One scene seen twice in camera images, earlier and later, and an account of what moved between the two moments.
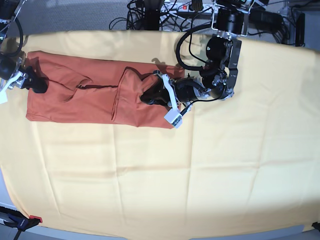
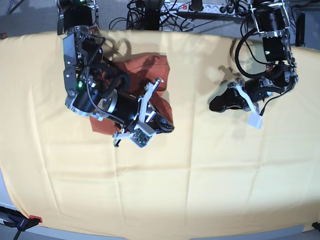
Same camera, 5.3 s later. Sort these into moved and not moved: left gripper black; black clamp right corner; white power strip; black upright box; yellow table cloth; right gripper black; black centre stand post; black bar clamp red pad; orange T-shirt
Moved: orange T-shirt; left gripper black; right gripper black
Not moved: black centre stand post; black upright box; black bar clamp red pad; black clamp right corner; white power strip; yellow table cloth
